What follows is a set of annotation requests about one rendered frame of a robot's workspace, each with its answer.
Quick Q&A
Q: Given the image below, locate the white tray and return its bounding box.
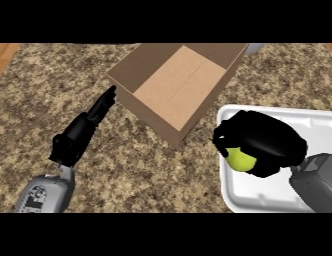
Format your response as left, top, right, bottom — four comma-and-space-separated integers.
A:
215, 104, 332, 214

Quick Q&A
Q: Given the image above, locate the yellow-green pear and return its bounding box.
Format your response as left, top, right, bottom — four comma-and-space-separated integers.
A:
224, 146, 258, 173

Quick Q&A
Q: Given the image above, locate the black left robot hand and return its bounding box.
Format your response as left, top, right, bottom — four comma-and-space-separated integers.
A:
49, 85, 118, 168

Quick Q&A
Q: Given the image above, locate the brown cardboard box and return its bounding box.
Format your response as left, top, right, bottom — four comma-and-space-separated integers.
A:
106, 43, 249, 150

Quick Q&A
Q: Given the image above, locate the small grey object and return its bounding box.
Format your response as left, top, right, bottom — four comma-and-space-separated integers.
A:
245, 43, 266, 56

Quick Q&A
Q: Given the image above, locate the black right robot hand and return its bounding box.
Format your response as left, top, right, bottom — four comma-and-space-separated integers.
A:
211, 109, 308, 178

